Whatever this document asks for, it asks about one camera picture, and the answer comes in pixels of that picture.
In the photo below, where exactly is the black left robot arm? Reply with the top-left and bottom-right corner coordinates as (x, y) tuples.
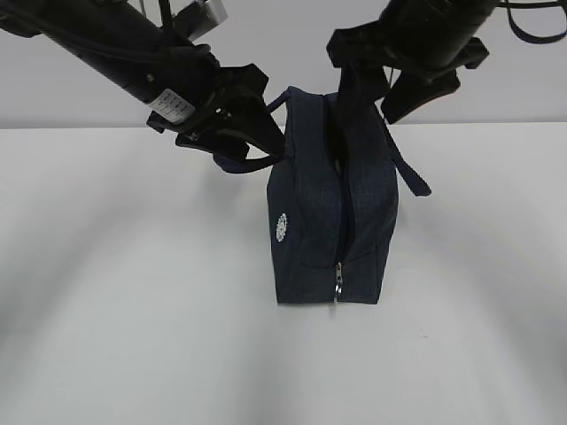
(1, 1), (284, 163)

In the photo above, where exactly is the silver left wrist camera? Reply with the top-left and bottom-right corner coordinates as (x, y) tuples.
(173, 0), (228, 42)

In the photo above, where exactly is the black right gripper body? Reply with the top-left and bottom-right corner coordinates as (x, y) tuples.
(327, 19), (489, 80)

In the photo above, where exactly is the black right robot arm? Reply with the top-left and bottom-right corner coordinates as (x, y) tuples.
(326, 0), (498, 124)

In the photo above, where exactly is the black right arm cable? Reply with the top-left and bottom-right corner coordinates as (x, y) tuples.
(502, 0), (567, 46)

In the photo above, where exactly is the dark navy lunch bag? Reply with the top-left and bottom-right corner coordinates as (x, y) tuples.
(215, 87), (431, 305)

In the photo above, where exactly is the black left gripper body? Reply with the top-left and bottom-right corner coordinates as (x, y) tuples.
(146, 64), (268, 135)

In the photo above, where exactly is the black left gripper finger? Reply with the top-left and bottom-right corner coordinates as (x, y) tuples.
(175, 130), (250, 162)
(221, 95), (284, 159)

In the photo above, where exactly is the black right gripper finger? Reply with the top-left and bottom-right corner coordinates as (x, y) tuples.
(381, 71), (461, 124)
(336, 64), (391, 115)

